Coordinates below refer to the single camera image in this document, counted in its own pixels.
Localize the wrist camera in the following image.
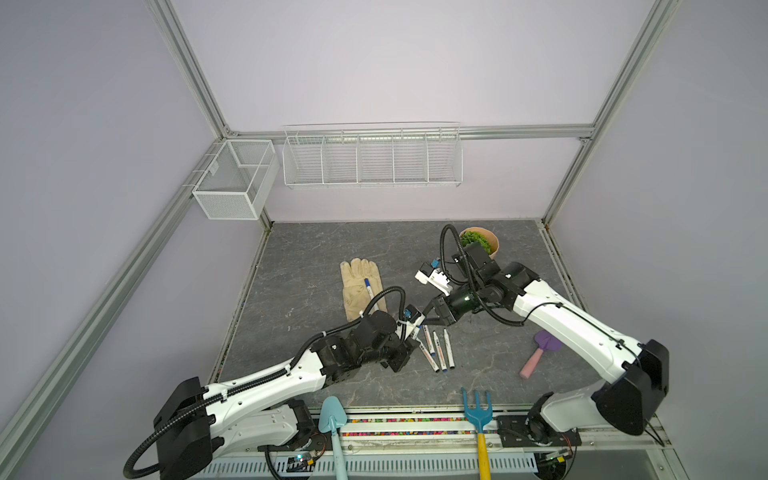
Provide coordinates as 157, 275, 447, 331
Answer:
398, 305, 425, 339
415, 260, 453, 295

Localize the cream work glove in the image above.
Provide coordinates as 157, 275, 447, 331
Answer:
340, 258, 383, 322

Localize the small white mesh basket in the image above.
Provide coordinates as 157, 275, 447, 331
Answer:
193, 139, 279, 221

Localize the long white wire basket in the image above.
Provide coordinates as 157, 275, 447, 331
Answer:
282, 122, 464, 188

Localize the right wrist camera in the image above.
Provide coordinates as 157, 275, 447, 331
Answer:
415, 260, 453, 295

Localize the teal fork yellow handle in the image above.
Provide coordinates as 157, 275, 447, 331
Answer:
461, 388, 493, 480

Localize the purple pink small shovel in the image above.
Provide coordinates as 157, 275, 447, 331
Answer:
519, 330, 563, 379

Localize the terracotta pot with green plant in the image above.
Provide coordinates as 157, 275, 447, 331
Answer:
459, 227, 500, 259

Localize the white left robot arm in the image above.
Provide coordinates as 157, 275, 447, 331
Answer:
123, 311, 418, 479

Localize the aluminium front rail base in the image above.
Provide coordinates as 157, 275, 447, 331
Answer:
189, 408, 686, 479

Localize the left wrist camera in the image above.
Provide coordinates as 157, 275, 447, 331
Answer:
398, 305, 425, 339

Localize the teal garden trowel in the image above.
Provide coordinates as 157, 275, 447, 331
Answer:
318, 396, 348, 480

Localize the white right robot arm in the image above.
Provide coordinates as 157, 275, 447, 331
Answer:
415, 244, 669, 446

